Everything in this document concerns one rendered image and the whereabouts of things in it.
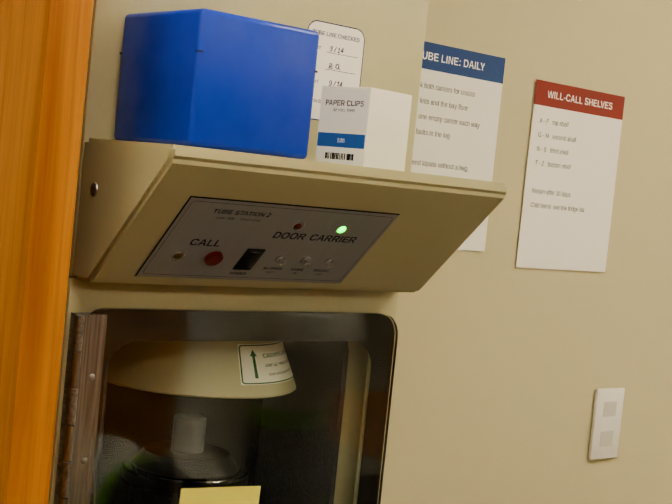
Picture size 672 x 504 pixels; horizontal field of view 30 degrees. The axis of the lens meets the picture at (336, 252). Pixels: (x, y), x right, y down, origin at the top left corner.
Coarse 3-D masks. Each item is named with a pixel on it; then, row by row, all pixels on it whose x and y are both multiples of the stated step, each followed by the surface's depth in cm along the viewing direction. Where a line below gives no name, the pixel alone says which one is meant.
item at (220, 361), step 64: (128, 320) 91; (192, 320) 94; (256, 320) 98; (320, 320) 102; (384, 320) 107; (128, 384) 91; (192, 384) 95; (256, 384) 99; (320, 384) 103; (384, 384) 108; (128, 448) 92; (192, 448) 96; (256, 448) 100; (320, 448) 104; (384, 448) 109
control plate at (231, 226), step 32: (192, 224) 86; (224, 224) 88; (256, 224) 89; (288, 224) 91; (320, 224) 92; (352, 224) 94; (384, 224) 96; (160, 256) 88; (192, 256) 89; (224, 256) 91; (288, 256) 94; (320, 256) 96; (352, 256) 98
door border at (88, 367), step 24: (96, 336) 89; (72, 360) 88; (96, 360) 89; (72, 384) 88; (96, 384) 90; (96, 408) 90; (72, 432) 88; (96, 432) 90; (72, 456) 89; (72, 480) 89
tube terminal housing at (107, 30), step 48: (96, 0) 88; (144, 0) 90; (192, 0) 93; (240, 0) 96; (288, 0) 98; (336, 0) 102; (384, 0) 105; (96, 48) 88; (384, 48) 105; (96, 96) 89; (96, 288) 90; (144, 288) 93; (192, 288) 96; (240, 288) 98
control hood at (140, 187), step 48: (96, 144) 87; (144, 144) 83; (96, 192) 86; (144, 192) 82; (192, 192) 83; (240, 192) 85; (288, 192) 88; (336, 192) 90; (384, 192) 93; (432, 192) 95; (480, 192) 98; (96, 240) 86; (144, 240) 86; (384, 240) 98; (432, 240) 101; (288, 288) 99; (336, 288) 102; (384, 288) 104
